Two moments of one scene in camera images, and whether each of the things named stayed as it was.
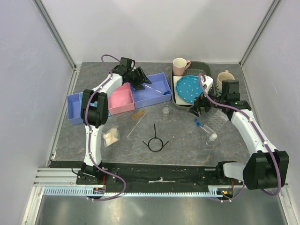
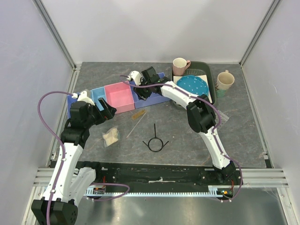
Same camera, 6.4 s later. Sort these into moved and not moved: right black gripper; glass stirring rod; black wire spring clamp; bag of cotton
Moved: right black gripper
Not moved: black wire spring clamp; bag of cotton; glass stirring rod
